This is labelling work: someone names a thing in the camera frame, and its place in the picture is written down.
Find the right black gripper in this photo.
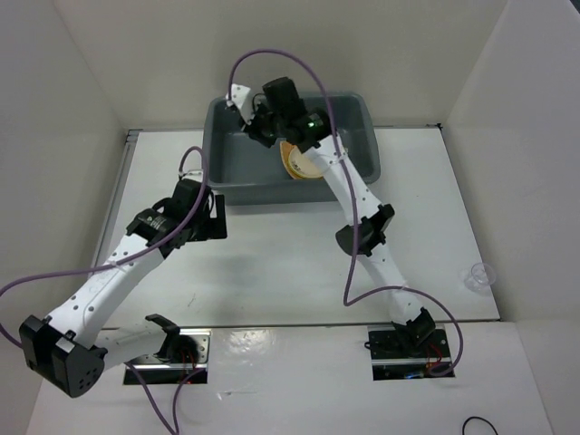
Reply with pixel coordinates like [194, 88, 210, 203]
[237, 100, 285, 148]

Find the cream plate with black pattern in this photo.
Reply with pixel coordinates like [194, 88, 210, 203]
[286, 147, 323, 179]

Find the orange woven fan basket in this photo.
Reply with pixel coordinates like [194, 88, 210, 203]
[279, 140, 307, 180]

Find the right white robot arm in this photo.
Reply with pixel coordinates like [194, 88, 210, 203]
[229, 77, 435, 356]

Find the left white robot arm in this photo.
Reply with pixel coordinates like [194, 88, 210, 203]
[19, 179, 227, 398]

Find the grey plastic bin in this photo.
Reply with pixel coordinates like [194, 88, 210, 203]
[203, 92, 381, 206]

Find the clear plastic cup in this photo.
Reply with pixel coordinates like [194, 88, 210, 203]
[460, 263, 497, 295]

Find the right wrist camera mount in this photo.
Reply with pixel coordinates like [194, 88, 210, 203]
[226, 83, 254, 125]

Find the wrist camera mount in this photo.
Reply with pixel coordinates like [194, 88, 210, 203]
[179, 169, 204, 182]
[226, 83, 254, 125]

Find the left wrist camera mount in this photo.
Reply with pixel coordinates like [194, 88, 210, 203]
[179, 169, 204, 182]

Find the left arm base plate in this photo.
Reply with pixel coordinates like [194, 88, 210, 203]
[130, 328, 212, 385]

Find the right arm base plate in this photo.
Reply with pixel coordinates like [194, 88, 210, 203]
[364, 325, 452, 381]

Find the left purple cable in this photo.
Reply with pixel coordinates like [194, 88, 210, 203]
[0, 146, 210, 435]

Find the black cable loop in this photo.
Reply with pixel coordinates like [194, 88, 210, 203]
[461, 416, 502, 435]

